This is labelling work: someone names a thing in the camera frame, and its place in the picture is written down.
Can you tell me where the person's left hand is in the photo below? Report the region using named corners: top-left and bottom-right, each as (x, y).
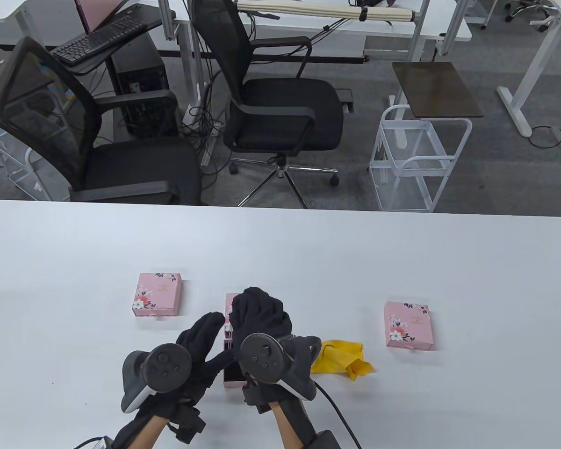
top-left (133, 312), bottom-right (235, 421)

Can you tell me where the person's right hand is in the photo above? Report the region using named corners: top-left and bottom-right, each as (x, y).
top-left (229, 288), bottom-right (309, 415)

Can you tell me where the grey handheld controller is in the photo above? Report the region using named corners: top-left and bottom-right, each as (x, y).
top-left (121, 343), bottom-right (193, 413)
top-left (239, 333), bottom-right (322, 402)

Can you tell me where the pink box tray black lining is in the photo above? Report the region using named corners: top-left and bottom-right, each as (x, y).
top-left (222, 337), bottom-right (249, 390)

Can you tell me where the yellow cloth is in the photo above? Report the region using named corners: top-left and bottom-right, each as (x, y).
top-left (311, 340), bottom-right (375, 382)

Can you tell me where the pink floral box sleeve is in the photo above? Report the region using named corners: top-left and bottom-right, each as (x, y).
top-left (384, 302), bottom-right (434, 351)

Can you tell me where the person's right forearm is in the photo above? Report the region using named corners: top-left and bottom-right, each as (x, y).
top-left (270, 402), bottom-right (310, 449)

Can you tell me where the person's left forearm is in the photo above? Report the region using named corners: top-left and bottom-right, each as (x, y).
top-left (130, 414), bottom-right (170, 449)

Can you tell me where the black mesh office chair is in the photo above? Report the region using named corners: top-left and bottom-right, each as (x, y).
top-left (0, 36), bottom-right (209, 206)

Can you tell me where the black office chair chrome base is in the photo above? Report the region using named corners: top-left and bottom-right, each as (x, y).
top-left (190, 0), bottom-right (354, 209)

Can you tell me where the black computer tower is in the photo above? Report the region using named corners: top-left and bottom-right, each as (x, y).
top-left (111, 35), bottom-right (179, 138)

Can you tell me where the dark wooden board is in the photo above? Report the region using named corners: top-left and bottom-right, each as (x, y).
top-left (392, 62), bottom-right (484, 118)

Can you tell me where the black keyboard tray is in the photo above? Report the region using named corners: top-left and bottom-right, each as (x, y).
top-left (51, 9), bottom-right (176, 75)

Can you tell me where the white desk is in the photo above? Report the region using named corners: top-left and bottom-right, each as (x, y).
top-left (0, 0), bottom-right (164, 47)
top-left (159, 0), bottom-right (473, 101)
top-left (497, 0), bottom-right (561, 171)

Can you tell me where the black keyboard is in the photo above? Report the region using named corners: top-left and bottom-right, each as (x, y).
top-left (51, 16), bottom-right (149, 65)

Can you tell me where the distant chair base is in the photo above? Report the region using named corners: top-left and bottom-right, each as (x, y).
top-left (504, 0), bottom-right (561, 32)

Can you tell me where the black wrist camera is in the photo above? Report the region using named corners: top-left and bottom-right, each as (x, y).
top-left (167, 403), bottom-right (207, 445)

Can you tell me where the tangle of black cables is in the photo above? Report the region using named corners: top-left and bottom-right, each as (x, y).
top-left (180, 80), bottom-right (227, 178)

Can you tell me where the white wire cart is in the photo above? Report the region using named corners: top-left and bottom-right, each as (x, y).
top-left (0, 111), bottom-right (71, 202)
top-left (368, 105), bottom-right (473, 213)

